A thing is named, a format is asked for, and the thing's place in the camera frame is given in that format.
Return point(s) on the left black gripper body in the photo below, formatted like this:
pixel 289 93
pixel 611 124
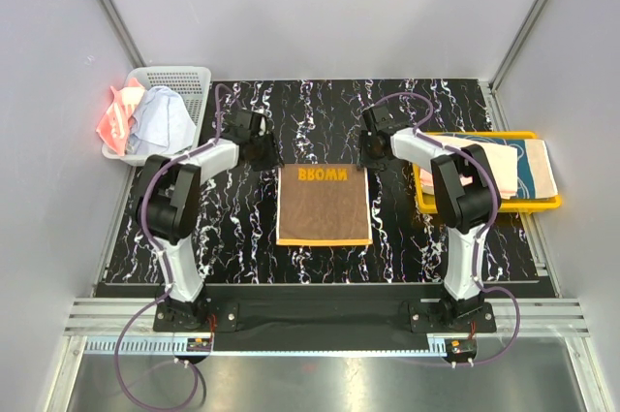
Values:
pixel 264 155

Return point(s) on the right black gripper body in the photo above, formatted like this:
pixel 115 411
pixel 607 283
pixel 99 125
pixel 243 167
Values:
pixel 366 153

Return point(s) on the yellow cloth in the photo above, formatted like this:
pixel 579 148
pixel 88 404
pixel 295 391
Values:
pixel 323 205

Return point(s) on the peach towel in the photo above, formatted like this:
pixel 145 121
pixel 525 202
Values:
pixel 501 157

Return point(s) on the teal beige Doraemon towel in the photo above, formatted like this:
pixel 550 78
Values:
pixel 521 167

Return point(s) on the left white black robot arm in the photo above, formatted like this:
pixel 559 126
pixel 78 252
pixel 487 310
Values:
pixel 168 202

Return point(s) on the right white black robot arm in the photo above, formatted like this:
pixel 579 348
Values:
pixel 466 197

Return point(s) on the yellow plastic tray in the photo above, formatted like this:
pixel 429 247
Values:
pixel 533 203

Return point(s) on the white plastic basket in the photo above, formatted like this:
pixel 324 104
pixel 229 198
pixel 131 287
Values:
pixel 191 83

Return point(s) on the light blue cloth in basket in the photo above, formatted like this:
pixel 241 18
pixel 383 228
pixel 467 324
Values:
pixel 162 124

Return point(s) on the pink striped cloth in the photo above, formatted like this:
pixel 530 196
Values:
pixel 115 126

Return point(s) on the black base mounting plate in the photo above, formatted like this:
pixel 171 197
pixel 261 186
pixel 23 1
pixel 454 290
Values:
pixel 328 319

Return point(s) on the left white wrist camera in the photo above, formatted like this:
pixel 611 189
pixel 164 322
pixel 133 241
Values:
pixel 263 125

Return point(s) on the aluminium front rail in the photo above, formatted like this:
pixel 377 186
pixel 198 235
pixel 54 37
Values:
pixel 102 321

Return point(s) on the left aluminium frame post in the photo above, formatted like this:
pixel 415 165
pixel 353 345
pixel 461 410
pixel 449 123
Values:
pixel 122 32

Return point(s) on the aluminium frame post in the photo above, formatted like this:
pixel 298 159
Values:
pixel 122 32
pixel 520 39

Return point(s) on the right aluminium frame post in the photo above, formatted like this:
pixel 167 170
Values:
pixel 520 39

